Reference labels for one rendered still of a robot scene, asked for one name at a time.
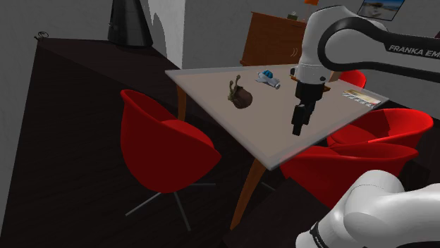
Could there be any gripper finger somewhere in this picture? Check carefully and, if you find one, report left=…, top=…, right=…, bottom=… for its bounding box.
left=303, top=102, right=317, bottom=125
left=291, top=104, right=307, bottom=137

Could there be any grey table with wooden legs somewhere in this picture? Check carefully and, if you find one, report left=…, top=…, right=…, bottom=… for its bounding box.
left=164, top=63, right=390, bottom=231

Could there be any blue and white bottle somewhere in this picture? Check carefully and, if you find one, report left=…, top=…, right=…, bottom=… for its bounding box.
left=255, top=70, right=281, bottom=90

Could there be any red shell chair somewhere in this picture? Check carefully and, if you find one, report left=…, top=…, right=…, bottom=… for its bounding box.
left=119, top=89, right=223, bottom=233
left=279, top=142, right=420, bottom=210
left=326, top=108, right=434, bottom=149
left=338, top=69, right=367, bottom=89

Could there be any flat striped book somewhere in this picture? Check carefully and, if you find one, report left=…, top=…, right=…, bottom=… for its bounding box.
left=341, top=89, right=382, bottom=109

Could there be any brown pot with sprouts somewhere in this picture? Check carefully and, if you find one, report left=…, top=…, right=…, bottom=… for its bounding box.
left=227, top=74, right=254, bottom=110

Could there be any brown wooden dresser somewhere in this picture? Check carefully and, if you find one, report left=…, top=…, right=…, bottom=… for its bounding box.
left=240, top=0, right=319, bottom=67

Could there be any black cone-shaped object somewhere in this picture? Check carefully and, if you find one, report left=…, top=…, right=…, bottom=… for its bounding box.
left=106, top=0, right=154, bottom=48

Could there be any framed wall picture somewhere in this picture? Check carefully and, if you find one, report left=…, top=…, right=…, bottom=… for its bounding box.
left=356, top=0, right=405, bottom=22

